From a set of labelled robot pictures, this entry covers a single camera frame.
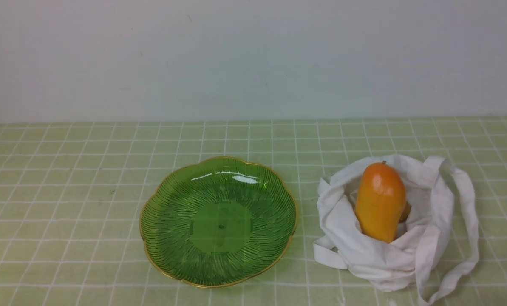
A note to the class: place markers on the green ribbed plastic plate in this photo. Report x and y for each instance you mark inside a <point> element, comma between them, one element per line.
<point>219,222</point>

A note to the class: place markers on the orange yellow mango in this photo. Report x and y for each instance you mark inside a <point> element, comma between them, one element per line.
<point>381,199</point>

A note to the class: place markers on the brown kiwi fruit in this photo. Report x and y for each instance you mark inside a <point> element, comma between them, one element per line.
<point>405,213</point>

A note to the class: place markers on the white cloth bag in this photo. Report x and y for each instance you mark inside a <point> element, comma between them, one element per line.
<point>422,239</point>

